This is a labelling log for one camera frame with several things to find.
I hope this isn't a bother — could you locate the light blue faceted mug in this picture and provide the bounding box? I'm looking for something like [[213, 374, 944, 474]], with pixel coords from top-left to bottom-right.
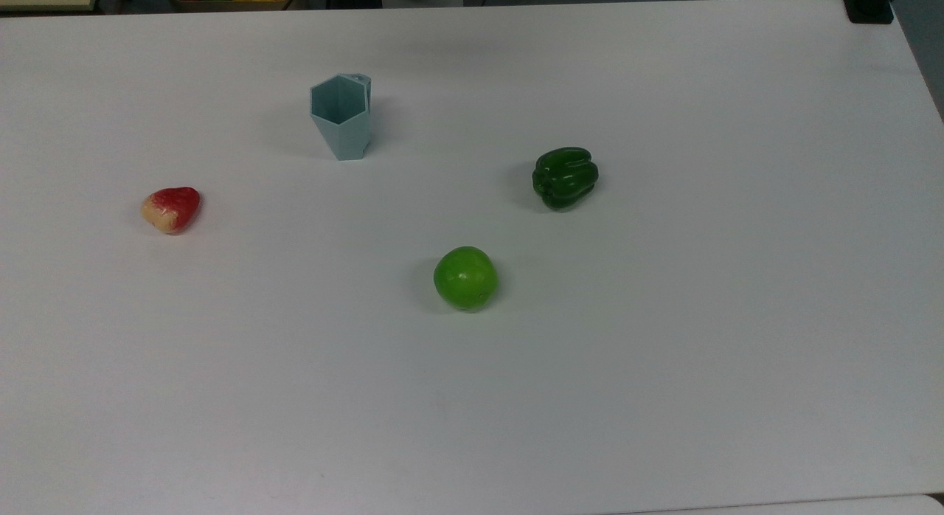
[[310, 73, 372, 162]]

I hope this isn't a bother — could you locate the green apple toy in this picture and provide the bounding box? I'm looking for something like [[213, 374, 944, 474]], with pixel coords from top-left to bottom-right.
[[433, 246, 499, 312]]

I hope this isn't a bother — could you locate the dark green bell pepper toy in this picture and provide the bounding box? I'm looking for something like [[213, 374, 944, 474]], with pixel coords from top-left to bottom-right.
[[532, 147, 600, 211]]

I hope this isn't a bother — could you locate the red strawberry toy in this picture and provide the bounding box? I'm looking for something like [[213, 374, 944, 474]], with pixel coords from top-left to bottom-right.
[[141, 187, 201, 235]]

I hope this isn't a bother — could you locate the black camera stand base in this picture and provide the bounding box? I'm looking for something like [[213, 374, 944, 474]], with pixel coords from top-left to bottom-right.
[[840, 0, 902, 25]]

